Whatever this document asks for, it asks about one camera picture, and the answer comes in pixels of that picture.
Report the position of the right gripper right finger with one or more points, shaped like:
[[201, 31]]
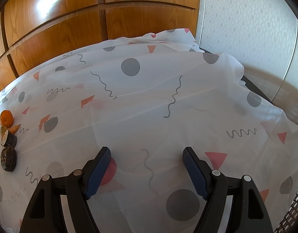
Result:
[[248, 212]]

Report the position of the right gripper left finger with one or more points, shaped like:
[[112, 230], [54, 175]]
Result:
[[44, 212]]

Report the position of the dark round fruit piece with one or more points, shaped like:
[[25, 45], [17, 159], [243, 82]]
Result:
[[8, 159]]

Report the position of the black perforated chair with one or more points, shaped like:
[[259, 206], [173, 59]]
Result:
[[289, 223]]

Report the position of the small orange carrot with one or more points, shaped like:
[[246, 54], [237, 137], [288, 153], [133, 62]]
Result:
[[14, 129]]

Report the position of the orange tangerine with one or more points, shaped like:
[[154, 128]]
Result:
[[6, 118]]

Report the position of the patterned white tablecloth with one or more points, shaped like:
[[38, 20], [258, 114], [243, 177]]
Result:
[[146, 99]]

